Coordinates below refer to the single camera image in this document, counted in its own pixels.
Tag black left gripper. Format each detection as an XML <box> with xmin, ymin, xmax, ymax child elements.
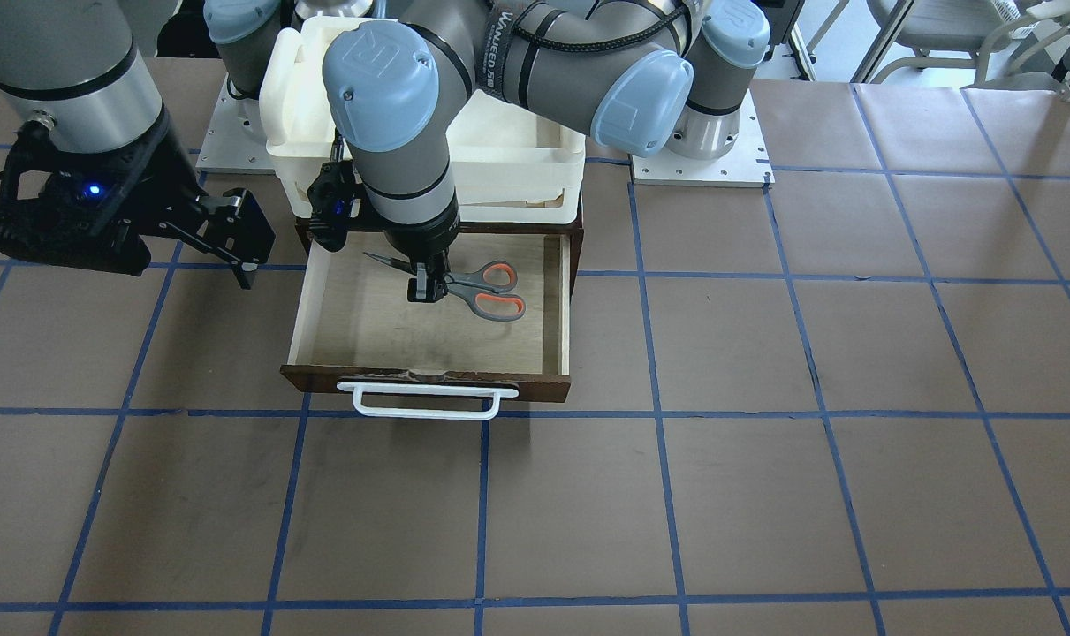
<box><xmin>308</xmin><ymin>161</ymin><xmax>460</xmax><ymax>303</ymax></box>

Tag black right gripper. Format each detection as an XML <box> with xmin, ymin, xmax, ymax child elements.
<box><xmin>0</xmin><ymin>120</ymin><xmax>276</xmax><ymax>290</ymax></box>

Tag wooden drawer with white handle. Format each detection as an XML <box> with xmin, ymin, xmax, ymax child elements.
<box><xmin>280</xmin><ymin>232</ymin><xmax>576</xmax><ymax>410</ymax></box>

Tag cream plastic tray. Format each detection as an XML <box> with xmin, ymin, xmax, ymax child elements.
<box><xmin>260</xmin><ymin>16</ymin><xmax>586</xmax><ymax>201</ymax></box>

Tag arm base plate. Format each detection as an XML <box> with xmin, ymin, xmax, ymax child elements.
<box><xmin>631</xmin><ymin>93</ymin><xmax>774</xmax><ymax>188</ymax></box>
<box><xmin>196</xmin><ymin>78</ymin><xmax>275</xmax><ymax>176</ymax></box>

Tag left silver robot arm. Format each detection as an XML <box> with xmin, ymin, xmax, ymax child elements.
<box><xmin>307</xmin><ymin>1</ymin><xmax>771</xmax><ymax>303</ymax></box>

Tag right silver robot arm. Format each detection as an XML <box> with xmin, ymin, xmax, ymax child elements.
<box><xmin>0</xmin><ymin>1</ymin><xmax>275</xmax><ymax>289</ymax></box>

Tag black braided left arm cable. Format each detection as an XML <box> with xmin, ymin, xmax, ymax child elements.
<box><xmin>508</xmin><ymin>0</ymin><xmax>694</xmax><ymax>63</ymax></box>

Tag orange grey handled scissors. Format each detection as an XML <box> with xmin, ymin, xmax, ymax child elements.
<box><xmin>366</xmin><ymin>253</ymin><xmax>526</xmax><ymax>322</ymax></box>

